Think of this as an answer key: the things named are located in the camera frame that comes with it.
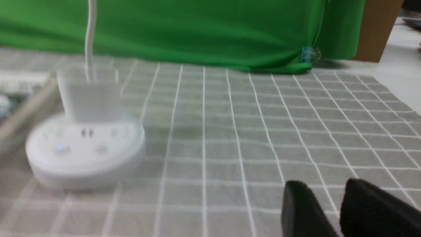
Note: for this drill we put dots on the green backdrop cloth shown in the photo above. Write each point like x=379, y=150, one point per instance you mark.
x=264, y=36

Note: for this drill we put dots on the brown cardboard panel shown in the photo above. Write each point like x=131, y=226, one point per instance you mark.
x=377, y=22

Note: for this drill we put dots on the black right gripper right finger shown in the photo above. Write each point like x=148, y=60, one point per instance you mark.
x=368, y=211

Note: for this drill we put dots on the grey checkered tablecloth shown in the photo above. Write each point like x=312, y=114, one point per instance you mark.
x=221, y=144

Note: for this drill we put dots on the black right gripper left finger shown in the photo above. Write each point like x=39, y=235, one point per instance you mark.
x=302, y=215

